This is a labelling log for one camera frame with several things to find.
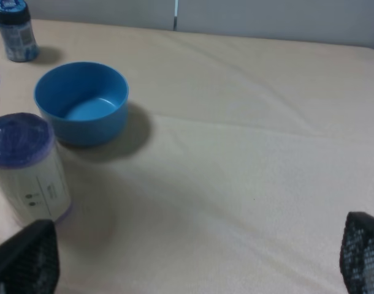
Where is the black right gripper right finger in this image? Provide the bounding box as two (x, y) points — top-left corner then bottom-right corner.
(339, 212), (374, 293)

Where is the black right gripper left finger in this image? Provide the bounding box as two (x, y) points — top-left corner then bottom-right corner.
(0, 219), (59, 293)

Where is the cream tablecloth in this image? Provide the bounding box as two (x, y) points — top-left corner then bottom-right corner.
(0, 20), (374, 293)

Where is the small blue lidded jar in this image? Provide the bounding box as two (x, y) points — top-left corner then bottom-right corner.
(0, 0), (39, 62)

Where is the white roll with purple top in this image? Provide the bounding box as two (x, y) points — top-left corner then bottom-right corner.
(0, 113), (72, 225)

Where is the blue plastic bowl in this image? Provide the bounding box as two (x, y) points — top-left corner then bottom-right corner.
(34, 61), (129, 147)

